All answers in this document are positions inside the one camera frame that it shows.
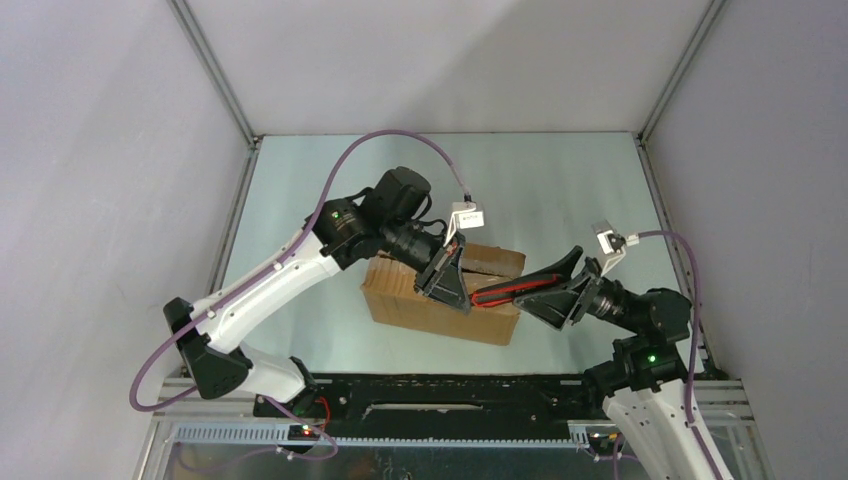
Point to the left small circuit board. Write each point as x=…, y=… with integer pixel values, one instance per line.
x=303, y=433

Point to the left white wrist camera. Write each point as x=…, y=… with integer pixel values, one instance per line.
x=463, y=215

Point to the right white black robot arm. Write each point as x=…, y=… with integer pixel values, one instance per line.
x=645, y=388

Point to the grey slotted cable duct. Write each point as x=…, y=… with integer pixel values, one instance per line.
x=276, y=434

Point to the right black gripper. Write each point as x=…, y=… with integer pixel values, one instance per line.
x=566, y=303

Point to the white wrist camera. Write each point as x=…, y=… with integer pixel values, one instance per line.
x=612, y=246
x=463, y=215

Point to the small circuit board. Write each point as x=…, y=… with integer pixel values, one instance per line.
x=303, y=433
x=605, y=439

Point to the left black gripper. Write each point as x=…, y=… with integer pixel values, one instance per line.
x=446, y=285

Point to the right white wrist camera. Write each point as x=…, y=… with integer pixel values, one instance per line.
x=612, y=246

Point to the right small circuit board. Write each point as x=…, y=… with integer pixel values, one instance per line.
x=605, y=439

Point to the aluminium frame rail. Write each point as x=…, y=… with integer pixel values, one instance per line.
x=209, y=62

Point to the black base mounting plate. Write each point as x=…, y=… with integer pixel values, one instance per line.
x=535, y=398

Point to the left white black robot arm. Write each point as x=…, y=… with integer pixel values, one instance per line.
x=384, y=219

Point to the red black utility knife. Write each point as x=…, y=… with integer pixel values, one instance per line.
x=506, y=292

